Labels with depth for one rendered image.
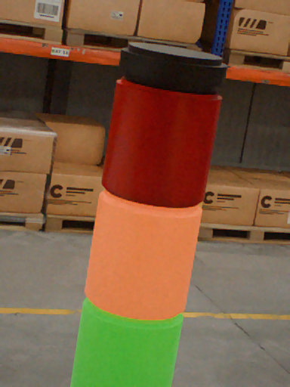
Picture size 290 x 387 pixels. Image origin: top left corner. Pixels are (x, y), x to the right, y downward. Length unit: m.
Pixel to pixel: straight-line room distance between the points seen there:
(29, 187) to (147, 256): 7.93
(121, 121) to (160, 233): 0.05
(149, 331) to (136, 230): 0.05
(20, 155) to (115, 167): 7.84
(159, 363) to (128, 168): 0.10
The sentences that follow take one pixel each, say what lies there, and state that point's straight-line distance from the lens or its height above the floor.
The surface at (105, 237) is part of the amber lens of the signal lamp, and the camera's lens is 0.46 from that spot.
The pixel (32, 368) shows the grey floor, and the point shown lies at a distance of 5.86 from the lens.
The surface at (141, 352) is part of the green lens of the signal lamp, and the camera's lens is 0.47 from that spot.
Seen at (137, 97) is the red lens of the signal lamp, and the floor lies 2.32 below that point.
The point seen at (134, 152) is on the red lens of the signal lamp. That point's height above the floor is 2.29.
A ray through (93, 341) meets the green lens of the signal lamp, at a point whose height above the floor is 2.20.
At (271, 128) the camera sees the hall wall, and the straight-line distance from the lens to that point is 10.59.
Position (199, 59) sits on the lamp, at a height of 2.34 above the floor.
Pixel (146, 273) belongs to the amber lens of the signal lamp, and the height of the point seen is 2.24.
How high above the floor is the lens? 2.38
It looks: 13 degrees down
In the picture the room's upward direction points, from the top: 9 degrees clockwise
